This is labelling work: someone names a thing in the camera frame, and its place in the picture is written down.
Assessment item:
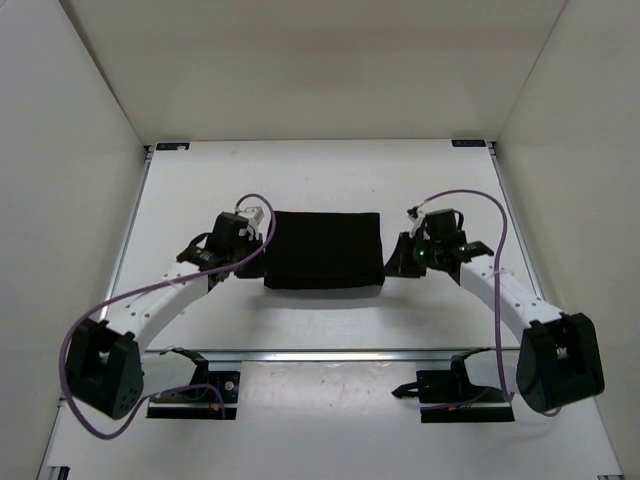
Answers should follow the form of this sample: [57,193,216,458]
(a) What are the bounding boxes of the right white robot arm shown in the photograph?
[384,207,605,414]

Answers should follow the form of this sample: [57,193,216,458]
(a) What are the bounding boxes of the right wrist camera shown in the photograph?
[407,202,429,240]

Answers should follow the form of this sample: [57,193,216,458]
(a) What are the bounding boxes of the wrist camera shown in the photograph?
[407,202,429,240]
[239,206,265,230]

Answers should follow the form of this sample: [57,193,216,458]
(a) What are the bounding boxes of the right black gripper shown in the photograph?
[382,232,442,279]

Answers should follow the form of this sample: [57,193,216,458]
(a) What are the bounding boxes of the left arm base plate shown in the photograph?
[146,370,241,421]

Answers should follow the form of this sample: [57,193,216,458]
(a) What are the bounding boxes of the aluminium rail front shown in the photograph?
[149,349,521,364]

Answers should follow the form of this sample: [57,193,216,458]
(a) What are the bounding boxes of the blue label left corner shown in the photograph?
[155,142,190,151]

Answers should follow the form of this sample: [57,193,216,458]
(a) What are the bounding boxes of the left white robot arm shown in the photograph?
[64,206,264,420]

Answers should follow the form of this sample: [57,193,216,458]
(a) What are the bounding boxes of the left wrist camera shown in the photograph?
[239,206,265,230]

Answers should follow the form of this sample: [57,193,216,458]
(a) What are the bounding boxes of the black skirt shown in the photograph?
[264,211,385,290]

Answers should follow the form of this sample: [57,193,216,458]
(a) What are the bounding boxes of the blue label corner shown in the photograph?
[451,139,487,148]
[155,142,190,151]

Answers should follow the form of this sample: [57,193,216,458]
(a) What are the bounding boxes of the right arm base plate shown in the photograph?
[391,369,515,424]

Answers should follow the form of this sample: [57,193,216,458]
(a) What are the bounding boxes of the blue label right corner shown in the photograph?
[451,139,487,148]

